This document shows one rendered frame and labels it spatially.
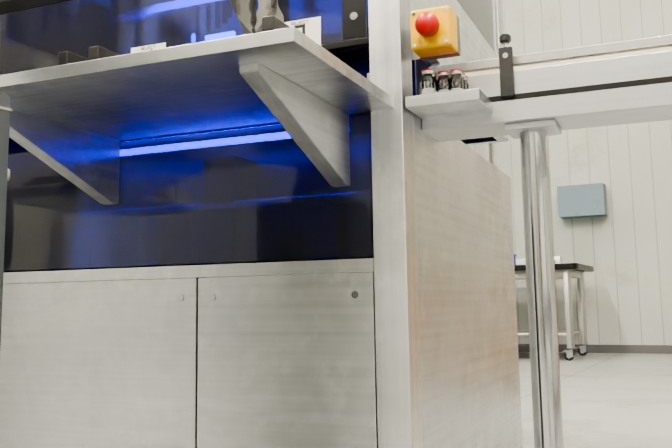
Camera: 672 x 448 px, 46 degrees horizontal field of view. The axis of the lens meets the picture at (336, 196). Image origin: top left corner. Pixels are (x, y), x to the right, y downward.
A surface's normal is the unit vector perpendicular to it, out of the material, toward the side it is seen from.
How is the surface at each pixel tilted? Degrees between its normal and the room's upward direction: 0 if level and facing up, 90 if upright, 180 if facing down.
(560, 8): 90
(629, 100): 90
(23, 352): 90
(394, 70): 90
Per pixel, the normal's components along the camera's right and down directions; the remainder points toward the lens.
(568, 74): -0.39, -0.12
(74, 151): 0.92, -0.07
